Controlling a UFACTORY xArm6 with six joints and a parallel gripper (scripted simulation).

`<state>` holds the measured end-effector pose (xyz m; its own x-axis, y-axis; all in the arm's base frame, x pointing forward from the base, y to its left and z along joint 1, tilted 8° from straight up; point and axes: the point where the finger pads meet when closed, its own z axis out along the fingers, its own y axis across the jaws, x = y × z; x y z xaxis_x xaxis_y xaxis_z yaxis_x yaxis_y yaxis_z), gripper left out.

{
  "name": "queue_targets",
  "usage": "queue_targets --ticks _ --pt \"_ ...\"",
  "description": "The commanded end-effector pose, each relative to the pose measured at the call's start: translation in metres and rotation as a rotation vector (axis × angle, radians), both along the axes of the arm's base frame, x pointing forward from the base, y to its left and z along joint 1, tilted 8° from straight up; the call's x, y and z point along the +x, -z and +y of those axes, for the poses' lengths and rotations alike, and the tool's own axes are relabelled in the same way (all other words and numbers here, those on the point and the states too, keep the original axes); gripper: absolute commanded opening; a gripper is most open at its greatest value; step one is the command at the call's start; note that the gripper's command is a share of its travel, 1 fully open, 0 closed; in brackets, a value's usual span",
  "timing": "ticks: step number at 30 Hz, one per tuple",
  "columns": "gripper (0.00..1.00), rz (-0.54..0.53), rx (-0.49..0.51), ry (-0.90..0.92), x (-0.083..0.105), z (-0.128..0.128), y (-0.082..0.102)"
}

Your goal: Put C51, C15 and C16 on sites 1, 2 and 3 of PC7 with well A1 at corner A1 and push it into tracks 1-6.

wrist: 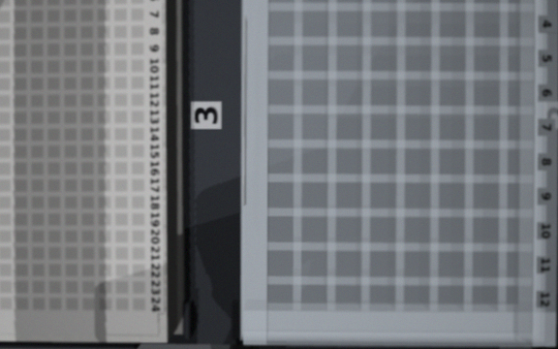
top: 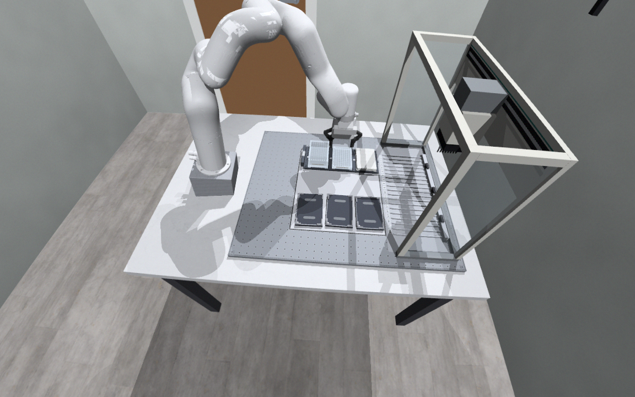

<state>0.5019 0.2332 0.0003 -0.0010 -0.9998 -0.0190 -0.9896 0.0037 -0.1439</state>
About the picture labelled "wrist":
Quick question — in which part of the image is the grey flat base plate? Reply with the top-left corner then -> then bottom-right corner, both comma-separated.
0,344 -> 538,349

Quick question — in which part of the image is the dark grey plate carrier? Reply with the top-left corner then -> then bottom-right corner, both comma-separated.
0,0 -> 243,349

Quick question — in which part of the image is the grey well plate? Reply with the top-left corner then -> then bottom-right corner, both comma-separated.
240,0 -> 558,347

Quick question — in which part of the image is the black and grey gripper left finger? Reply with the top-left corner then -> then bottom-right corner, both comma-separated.
233,344 -> 259,349

